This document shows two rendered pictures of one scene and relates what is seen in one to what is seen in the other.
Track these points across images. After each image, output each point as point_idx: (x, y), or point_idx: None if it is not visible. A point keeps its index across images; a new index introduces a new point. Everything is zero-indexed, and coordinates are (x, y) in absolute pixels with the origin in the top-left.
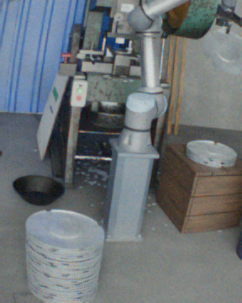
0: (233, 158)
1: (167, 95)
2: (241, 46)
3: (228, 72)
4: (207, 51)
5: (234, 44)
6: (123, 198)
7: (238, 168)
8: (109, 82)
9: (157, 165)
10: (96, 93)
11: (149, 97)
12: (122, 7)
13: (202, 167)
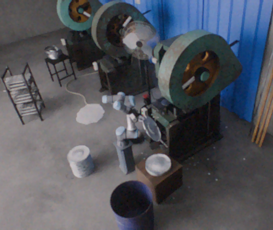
0: (154, 172)
1: (168, 130)
2: (146, 129)
3: (160, 136)
4: (153, 122)
5: (146, 126)
6: (118, 156)
7: (152, 178)
8: (156, 113)
9: (169, 154)
10: (154, 115)
11: (121, 131)
12: None
13: (143, 166)
